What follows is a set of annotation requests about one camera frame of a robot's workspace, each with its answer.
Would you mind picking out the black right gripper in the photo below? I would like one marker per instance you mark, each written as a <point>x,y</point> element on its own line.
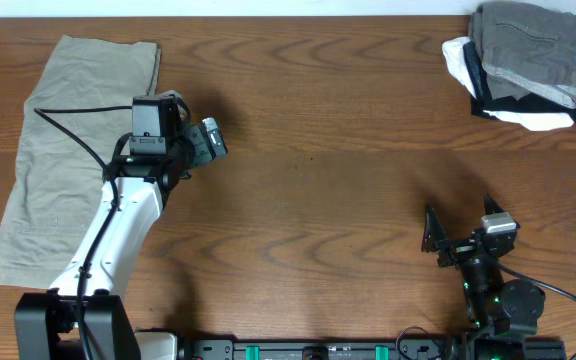
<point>435,239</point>

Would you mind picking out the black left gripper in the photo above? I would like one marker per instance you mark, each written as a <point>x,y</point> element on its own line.
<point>205,153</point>

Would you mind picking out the grey shorts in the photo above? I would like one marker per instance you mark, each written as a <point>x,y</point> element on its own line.
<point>526,49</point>

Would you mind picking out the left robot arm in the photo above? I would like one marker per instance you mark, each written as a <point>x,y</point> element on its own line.
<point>81,315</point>

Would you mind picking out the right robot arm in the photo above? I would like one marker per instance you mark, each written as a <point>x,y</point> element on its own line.
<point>505,313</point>

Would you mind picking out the black garment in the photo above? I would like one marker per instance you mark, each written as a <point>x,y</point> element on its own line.
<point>531,111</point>

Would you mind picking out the khaki folded shorts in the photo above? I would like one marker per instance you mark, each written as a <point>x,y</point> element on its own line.
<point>87,84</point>

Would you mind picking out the white garment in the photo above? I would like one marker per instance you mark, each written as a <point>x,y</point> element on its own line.
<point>455,62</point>

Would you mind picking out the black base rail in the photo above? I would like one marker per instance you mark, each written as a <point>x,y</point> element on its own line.
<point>368,350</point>

